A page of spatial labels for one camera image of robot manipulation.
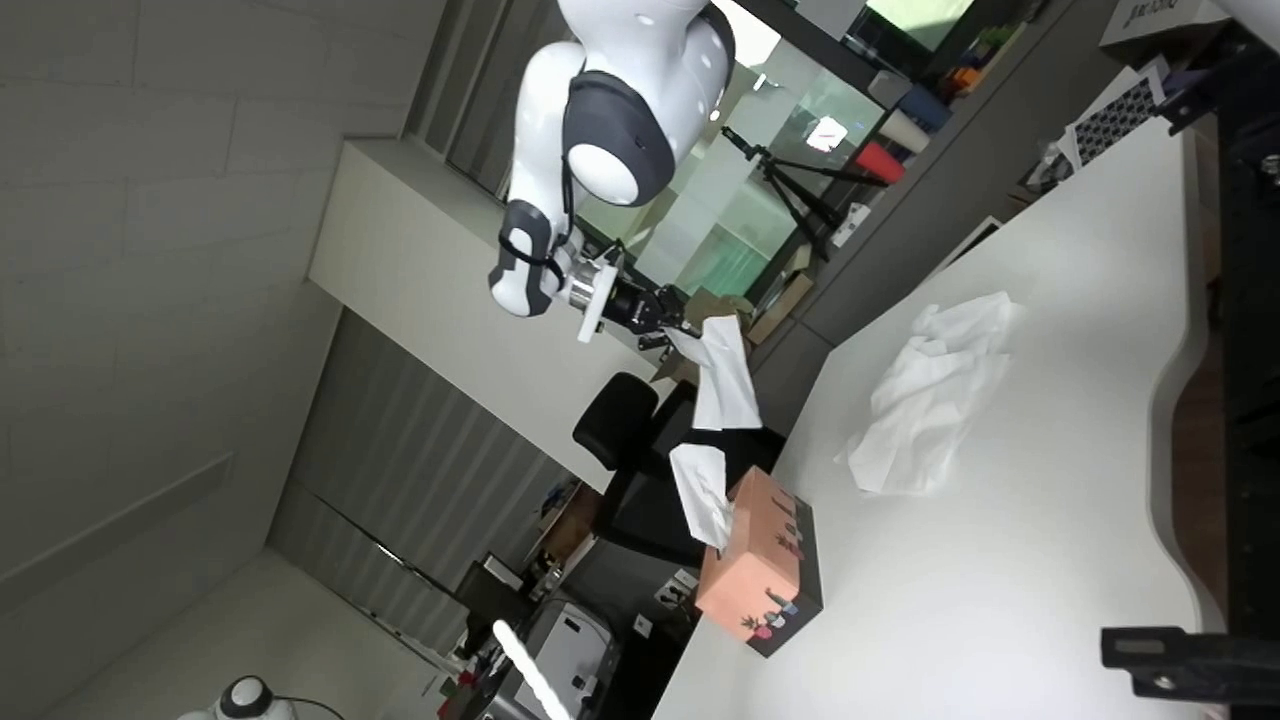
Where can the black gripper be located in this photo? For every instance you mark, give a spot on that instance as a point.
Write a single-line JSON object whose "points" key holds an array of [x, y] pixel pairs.
{"points": [[637, 305]]}

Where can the white facial tissue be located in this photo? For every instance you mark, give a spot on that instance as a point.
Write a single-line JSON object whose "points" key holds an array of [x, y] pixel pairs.
{"points": [[727, 381], [700, 494], [903, 454]]}

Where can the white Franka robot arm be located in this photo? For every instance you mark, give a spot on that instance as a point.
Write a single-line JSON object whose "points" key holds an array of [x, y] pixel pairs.
{"points": [[642, 52]]}

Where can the brown cardboard box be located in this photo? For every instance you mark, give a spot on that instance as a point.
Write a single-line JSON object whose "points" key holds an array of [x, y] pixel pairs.
{"points": [[767, 565], [1160, 24]]}

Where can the crumpled white tissue pile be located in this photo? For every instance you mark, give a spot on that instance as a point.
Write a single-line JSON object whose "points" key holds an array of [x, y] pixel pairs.
{"points": [[942, 362]]}

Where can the black computer monitor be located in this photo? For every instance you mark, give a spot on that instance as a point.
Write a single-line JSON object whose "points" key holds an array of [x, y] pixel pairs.
{"points": [[624, 425]]}

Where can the small red object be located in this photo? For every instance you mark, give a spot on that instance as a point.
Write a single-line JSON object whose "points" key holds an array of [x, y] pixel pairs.
{"points": [[883, 160]]}

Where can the grey machine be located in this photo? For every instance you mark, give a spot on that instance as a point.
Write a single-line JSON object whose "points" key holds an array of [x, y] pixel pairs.
{"points": [[574, 653]]}

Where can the white slanted bar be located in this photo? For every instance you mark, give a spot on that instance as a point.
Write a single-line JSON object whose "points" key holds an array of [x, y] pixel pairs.
{"points": [[528, 668]]}

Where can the dotted calibration board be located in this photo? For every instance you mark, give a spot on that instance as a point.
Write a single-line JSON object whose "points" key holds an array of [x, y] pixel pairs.
{"points": [[1122, 115]]}

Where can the black perforated breadboard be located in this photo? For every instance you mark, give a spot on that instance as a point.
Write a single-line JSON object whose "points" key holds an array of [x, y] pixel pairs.
{"points": [[1252, 334]]}

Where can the black camera tripod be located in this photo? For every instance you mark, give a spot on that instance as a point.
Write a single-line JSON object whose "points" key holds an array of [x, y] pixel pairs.
{"points": [[793, 185]]}

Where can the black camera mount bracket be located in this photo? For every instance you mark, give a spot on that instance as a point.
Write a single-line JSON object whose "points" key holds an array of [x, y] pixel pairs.
{"points": [[1202, 667]]}

